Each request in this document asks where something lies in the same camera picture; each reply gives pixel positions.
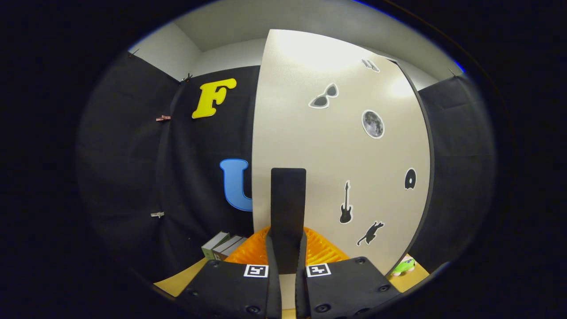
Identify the brown book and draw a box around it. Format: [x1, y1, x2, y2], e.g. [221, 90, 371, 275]
[213, 235, 242, 261]
[220, 237, 247, 258]

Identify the black backdrop cloth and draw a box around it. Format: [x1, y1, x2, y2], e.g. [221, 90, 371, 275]
[75, 51, 497, 284]

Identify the beige cabinet door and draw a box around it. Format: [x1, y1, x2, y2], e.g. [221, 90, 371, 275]
[252, 29, 431, 310]

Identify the black door handle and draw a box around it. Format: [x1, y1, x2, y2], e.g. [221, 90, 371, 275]
[271, 167, 307, 275]

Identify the green plush toy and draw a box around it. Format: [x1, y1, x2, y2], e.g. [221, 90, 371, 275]
[390, 256, 417, 277]

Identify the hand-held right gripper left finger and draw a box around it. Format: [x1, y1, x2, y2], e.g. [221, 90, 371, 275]
[175, 227, 282, 319]

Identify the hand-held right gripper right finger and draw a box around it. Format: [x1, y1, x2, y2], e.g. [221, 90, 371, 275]
[295, 227, 401, 319]

